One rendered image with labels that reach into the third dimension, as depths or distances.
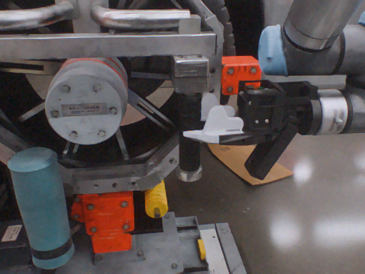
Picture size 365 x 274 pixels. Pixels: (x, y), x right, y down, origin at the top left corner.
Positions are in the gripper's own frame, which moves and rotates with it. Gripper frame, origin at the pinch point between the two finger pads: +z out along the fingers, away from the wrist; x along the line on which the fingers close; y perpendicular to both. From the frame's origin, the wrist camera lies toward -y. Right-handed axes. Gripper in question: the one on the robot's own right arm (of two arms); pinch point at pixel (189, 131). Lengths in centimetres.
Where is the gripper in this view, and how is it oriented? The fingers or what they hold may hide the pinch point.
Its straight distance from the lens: 54.3
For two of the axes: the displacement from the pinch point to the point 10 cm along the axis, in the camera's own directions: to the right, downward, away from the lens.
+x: 1.3, 4.4, -8.9
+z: -9.9, 0.6, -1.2
